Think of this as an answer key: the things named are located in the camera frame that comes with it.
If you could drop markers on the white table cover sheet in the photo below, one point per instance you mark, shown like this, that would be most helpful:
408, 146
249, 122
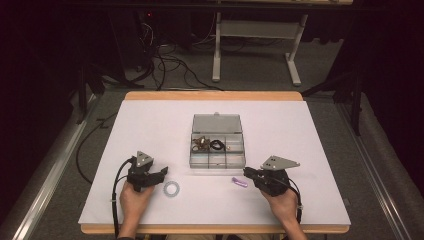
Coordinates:
266, 133

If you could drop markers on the person's right hand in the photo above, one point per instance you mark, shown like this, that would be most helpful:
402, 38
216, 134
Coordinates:
285, 205

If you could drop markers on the small electronic parts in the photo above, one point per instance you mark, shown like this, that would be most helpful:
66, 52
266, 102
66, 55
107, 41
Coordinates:
201, 144

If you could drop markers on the black metal stand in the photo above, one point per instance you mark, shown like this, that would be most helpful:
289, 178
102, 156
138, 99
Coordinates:
357, 100
82, 90

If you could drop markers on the black computer tower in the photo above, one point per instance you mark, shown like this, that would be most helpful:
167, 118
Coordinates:
131, 40

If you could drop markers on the purple hair clip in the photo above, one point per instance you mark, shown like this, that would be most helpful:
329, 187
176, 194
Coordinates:
240, 182

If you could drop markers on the person's left hand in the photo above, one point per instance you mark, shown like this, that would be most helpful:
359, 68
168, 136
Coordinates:
133, 201

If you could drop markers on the clear compartment box with lid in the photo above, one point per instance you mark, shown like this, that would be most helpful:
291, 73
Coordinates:
216, 124

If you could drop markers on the white metal desk frame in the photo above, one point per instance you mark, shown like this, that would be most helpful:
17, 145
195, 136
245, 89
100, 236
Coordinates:
216, 50

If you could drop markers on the aluminium floor rail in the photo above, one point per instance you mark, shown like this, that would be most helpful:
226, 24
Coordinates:
43, 186
376, 183

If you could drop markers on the wooden table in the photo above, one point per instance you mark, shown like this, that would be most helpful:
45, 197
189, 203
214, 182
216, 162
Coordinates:
213, 96

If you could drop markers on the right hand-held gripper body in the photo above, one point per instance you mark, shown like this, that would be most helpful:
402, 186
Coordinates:
273, 181

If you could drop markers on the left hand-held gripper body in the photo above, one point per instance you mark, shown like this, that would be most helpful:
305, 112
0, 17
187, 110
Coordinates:
141, 175

